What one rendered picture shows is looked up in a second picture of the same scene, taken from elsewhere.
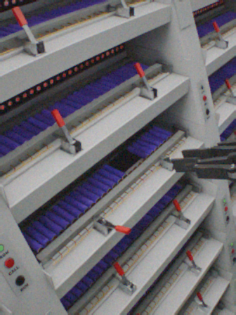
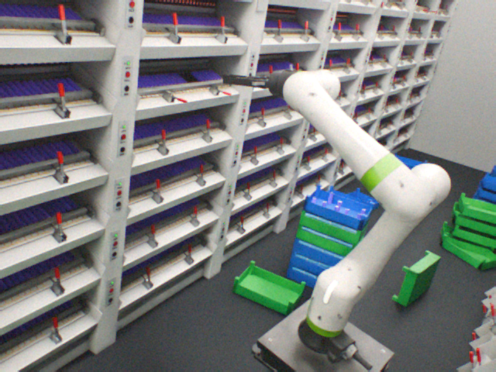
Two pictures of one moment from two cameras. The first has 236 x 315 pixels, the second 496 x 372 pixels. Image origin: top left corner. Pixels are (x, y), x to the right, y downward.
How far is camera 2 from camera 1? 107 cm
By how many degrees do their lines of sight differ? 18
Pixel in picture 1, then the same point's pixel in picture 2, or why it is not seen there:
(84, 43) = not seen: outside the picture
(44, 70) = not seen: outside the picture
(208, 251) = (214, 178)
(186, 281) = (192, 186)
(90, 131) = (184, 39)
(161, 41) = (240, 13)
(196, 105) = (245, 65)
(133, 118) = (209, 46)
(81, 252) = (153, 102)
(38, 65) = not seen: outside the picture
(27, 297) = (124, 101)
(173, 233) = (199, 141)
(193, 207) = (216, 136)
